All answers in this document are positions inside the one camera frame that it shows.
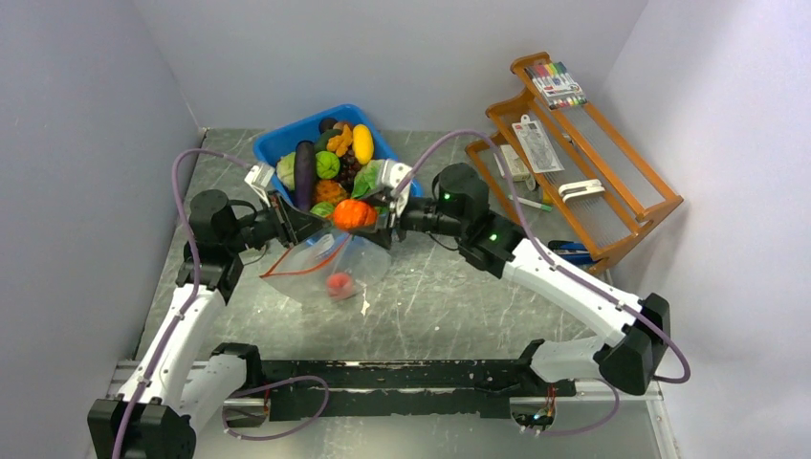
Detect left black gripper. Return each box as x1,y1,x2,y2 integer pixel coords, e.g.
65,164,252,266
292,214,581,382
225,190,331,253

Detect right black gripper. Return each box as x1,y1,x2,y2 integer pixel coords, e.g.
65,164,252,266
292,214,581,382
348,190,467,250

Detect orange toy pumpkin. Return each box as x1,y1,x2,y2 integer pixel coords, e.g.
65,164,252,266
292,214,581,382
331,199,378,230

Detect clear zip top bag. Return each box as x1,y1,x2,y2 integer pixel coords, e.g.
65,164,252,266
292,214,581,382
260,229,391,304

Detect red toy peach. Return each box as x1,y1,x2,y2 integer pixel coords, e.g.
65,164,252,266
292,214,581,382
326,273,356,300

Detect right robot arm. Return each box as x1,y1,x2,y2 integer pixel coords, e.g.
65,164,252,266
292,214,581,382
361,160,670,396

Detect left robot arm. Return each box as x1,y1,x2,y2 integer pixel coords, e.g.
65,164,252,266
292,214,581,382
87,189,330,458

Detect green toy cabbage front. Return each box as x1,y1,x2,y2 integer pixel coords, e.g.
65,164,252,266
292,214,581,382
310,202,336,219

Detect orange textured toy fruit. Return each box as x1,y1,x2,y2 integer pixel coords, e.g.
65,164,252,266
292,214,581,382
313,180,350,206

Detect green toy lettuce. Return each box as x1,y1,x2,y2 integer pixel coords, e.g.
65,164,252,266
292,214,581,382
351,160,384,199

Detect green toy ball vegetable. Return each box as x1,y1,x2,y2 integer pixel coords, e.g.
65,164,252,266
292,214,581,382
316,150,340,180

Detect purple toy eggplant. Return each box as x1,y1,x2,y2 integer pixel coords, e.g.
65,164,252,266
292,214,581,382
294,141,317,211

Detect dark toy grapes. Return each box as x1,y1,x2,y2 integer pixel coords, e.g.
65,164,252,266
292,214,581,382
335,150,362,192

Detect blue plastic bin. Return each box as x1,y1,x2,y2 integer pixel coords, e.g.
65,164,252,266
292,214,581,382
252,104,399,208

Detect yellow toy mango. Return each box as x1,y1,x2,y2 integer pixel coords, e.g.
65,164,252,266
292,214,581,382
352,123,374,165

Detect white box on shelf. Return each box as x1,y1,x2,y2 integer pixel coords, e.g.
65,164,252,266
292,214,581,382
493,144,531,182

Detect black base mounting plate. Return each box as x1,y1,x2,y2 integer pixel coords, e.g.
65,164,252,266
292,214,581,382
259,358,578,422

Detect green capped marker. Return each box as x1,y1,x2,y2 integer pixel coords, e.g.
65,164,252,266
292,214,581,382
508,194,553,212

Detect packaged item on shelf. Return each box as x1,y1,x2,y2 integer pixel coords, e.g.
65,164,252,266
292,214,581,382
512,114,564,174

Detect white stapler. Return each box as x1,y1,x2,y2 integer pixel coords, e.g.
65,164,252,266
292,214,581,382
558,179,605,203

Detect wooden rack shelf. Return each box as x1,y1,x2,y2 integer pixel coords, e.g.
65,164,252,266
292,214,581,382
486,52,684,274

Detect blue stapler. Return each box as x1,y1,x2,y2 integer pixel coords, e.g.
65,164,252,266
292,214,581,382
547,240,596,267

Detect coloured marker pen pack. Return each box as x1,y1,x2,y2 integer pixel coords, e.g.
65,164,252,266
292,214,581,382
525,62,588,110

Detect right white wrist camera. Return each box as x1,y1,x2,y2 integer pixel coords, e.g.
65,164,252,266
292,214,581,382
378,160,413,201

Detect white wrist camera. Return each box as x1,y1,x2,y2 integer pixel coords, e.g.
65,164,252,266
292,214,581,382
378,160,413,201
244,163,275,206

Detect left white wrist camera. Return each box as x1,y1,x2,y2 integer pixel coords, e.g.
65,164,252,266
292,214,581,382
244,163,275,206

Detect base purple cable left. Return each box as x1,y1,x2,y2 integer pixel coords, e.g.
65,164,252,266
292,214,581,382
221,375,331,443

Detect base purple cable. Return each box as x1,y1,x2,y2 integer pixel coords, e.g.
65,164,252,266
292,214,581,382
519,373,621,438
221,375,331,443

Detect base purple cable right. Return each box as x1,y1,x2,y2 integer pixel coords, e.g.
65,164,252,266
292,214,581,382
519,373,621,438

